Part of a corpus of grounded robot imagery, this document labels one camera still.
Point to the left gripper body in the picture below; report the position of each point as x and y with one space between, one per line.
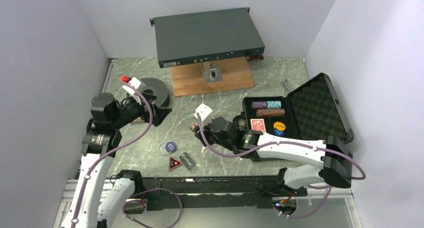
132 110

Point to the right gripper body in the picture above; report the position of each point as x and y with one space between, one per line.
212 139

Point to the green blue chip stack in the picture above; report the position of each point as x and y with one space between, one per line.
187 160

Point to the black poker set case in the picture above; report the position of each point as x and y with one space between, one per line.
312 112

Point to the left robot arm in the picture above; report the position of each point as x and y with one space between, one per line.
99 147

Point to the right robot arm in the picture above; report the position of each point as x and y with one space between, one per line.
322 161

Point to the black filament spool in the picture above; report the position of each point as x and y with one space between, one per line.
156 90

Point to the blue small blind button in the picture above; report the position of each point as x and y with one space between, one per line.
170 147

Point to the red playing card deck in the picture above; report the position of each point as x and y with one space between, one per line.
258 124

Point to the red black triangle token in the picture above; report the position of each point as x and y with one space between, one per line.
173 163

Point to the wooden board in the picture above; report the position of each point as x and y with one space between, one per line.
188 80

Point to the purple poker chip stack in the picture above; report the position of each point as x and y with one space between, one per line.
258 105

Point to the blue big blind button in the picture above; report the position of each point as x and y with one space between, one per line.
279 133

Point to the light blue chip stack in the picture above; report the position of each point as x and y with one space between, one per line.
273 104

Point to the yellow dealer button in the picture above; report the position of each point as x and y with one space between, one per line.
280 126

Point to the brown orange chip stack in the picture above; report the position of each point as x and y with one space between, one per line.
270 112

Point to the grey rack server box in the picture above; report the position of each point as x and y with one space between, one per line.
184 39

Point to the grey metal bar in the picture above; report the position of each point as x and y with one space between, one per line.
287 85

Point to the grey metal stand bracket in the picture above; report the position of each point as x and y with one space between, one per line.
211 73

